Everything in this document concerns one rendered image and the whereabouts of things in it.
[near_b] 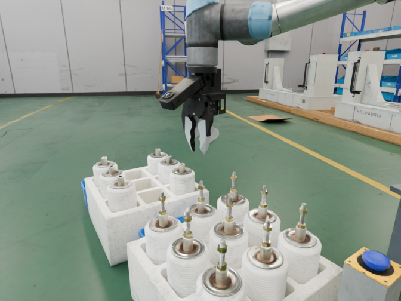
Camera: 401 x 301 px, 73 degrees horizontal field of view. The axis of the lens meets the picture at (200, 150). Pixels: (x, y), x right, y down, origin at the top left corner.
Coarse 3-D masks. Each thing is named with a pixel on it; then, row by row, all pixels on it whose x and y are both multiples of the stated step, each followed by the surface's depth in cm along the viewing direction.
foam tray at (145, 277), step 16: (144, 240) 74; (128, 256) 73; (144, 256) 68; (320, 256) 68; (144, 272) 64; (160, 272) 63; (240, 272) 63; (320, 272) 63; (336, 272) 63; (144, 288) 66; (160, 288) 58; (288, 288) 60; (304, 288) 58; (320, 288) 59; (336, 288) 64
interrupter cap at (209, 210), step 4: (196, 204) 79; (208, 204) 78; (188, 208) 76; (192, 208) 76; (196, 208) 77; (208, 208) 77; (212, 208) 76; (192, 212) 74; (196, 212) 75; (204, 212) 75; (208, 212) 75; (212, 212) 74; (196, 216) 72; (200, 216) 72; (204, 216) 72; (208, 216) 73
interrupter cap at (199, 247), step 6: (180, 240) 62; (198, 240) 62; (174, 246) 60; (180, 246) 61; (198, 246) 60; (204, 246) 60; (174, 252) 58; (180, 252) 58; (186, 252) 59; (192, 252) 59; (198, 252) 58; (180, 258) 57; (186, 258) 56; (192, 258) 57
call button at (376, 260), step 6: (366, 252) 47; (372, 252) 47; (378, 252) 47; (366, 258) 45; (372, 258) 45; (378, 258) 45; (384, 258) 45; (366, 264) 46; (372, 264) 44; (378, 264) 44; (384, 264) 44; (378, 270) 44; (384, 270) 45
